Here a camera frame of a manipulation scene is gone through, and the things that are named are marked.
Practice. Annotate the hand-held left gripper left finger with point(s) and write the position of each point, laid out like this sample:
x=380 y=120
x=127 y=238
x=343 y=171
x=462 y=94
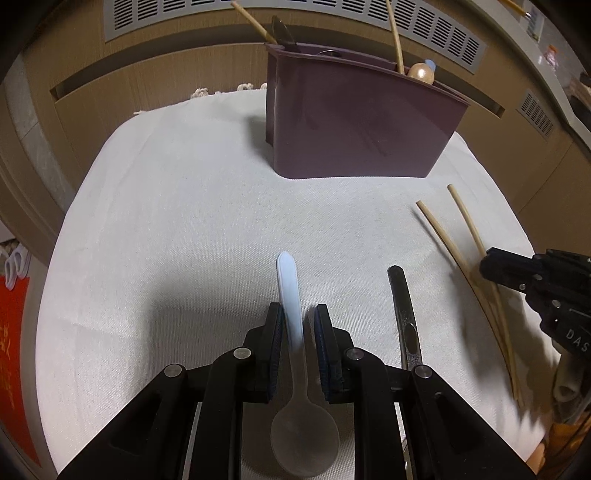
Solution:
x=277 y=350

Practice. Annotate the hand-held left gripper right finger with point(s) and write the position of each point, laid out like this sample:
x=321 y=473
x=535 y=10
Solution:
x=322 y=350

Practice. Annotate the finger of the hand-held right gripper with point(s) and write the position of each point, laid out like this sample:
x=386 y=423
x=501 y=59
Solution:
x=503 y=270

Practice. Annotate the wooden chopstick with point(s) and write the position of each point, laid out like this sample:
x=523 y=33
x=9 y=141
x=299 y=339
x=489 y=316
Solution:
x=395 y=37
x=443 y=235
x=251 y=21
x=466 y=217

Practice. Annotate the white plastic spoon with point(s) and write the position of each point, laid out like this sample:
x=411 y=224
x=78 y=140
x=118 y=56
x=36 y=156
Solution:
x=304 y=438

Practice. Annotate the purple plastic utensil holder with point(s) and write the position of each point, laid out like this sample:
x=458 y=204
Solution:
x=360 y=129

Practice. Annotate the wooden spoon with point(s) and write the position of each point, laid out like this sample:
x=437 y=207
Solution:
x=421 y=73

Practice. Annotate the blue plastic spoon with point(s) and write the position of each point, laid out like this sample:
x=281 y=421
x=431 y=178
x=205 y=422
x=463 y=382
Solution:
x=429 y=63

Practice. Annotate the small metal spoon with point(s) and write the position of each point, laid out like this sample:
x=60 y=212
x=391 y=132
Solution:
x=328 y=50

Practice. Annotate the person's right hand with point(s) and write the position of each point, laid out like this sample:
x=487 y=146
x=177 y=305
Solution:
x=567 y=383

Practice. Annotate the small grey vent grille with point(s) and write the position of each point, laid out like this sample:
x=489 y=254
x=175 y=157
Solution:
x=535 y=113

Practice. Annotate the grey kitchen countertop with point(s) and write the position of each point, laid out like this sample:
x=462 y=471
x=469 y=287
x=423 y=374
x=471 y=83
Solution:
x=551 y=81

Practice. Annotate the red doormat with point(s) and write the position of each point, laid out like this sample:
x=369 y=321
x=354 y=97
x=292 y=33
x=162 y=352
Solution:
x=11 y=350

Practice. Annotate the white slippers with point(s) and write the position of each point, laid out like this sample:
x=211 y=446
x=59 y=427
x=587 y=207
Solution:
x=16 y=261

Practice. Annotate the wooden kitchen cabinet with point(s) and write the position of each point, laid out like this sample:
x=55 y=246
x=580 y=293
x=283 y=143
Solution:
x=138 y=78

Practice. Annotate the long grey vent grille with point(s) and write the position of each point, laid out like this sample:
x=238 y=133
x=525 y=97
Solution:
x=184 y=14

